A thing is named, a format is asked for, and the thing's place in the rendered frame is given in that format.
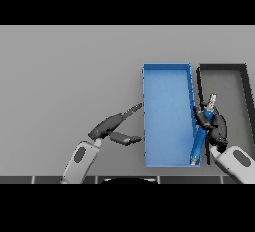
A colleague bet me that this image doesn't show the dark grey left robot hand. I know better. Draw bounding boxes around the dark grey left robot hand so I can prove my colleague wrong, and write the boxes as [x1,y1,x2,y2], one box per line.
[87,102,144,147]

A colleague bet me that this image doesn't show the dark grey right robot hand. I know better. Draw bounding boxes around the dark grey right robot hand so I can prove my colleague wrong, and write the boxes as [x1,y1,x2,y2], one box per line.
[193,105,229,147]

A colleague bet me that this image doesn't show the blue pipe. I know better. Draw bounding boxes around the blue pipe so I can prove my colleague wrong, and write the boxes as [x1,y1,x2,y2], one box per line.
[189,93,218,166]

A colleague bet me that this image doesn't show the dark grey bin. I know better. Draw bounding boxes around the dark grey bin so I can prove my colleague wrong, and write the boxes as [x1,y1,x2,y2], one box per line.
[195,63,255,166]

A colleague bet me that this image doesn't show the blue bin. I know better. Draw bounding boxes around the blue bin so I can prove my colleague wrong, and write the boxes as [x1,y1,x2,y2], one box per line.
[141,62,202,169]

